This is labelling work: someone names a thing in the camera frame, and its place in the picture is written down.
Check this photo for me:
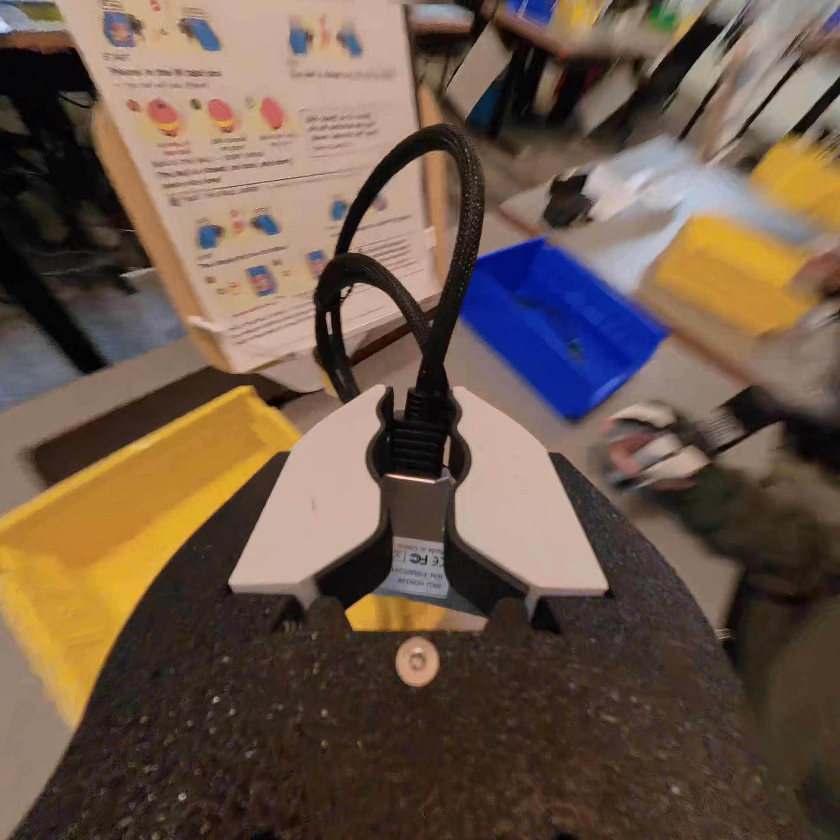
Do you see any dark desk mat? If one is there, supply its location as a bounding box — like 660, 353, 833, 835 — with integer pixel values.
26, 366, 296, 487

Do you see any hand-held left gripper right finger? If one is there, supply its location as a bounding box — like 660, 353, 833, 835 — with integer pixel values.
448, 386, 611, 618

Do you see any black braided cable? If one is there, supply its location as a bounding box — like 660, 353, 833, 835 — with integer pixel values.
314, 123, 490, 618

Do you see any instruction poster board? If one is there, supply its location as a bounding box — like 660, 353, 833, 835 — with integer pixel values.
56, 0, 454, 395

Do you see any person in green hoodie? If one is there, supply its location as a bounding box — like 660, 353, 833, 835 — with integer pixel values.
722, 577, 840, 840

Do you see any blue plastic bin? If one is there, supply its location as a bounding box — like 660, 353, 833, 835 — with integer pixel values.
459, 238, 670, 421

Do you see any yellow plastic bin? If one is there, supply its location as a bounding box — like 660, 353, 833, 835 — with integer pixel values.
646, 215, 818, 339
0, 386, 487, 729
750, 136, 840, 231

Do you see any person's right forearm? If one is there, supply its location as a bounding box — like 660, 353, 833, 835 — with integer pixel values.
663, 453, 840, 595

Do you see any person's right hand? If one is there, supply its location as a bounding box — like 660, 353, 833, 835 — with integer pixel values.
602, 427, 703, 493

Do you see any grey desk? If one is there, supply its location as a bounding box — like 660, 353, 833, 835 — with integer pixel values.
0, 315, 749, 840

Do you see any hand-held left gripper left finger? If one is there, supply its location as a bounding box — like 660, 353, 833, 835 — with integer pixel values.
228, 385, 395, 610

